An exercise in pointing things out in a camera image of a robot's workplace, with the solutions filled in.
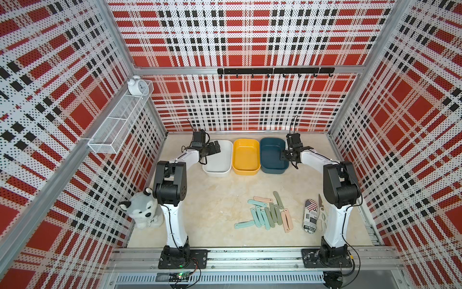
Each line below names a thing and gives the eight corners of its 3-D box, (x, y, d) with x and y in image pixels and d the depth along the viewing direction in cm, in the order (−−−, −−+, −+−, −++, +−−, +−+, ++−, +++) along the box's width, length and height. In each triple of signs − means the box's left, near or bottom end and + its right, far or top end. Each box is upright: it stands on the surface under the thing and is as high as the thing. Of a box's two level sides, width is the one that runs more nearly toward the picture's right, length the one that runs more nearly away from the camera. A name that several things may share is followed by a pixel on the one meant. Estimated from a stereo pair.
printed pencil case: (301, 232, 83) (303, 229, 80) (304, 200, 93) (306, 197, 90) (313, 235, 82) (316, 233, 79) (315, 204, 92) (317, 200, 89)
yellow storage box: (232, 177, 102) (231, 170, 97) (233, 146, 118) (233, 138, 112) (260, 177, 102) (261, 170, 96) (258, 146, 117) (259, 138, 112)
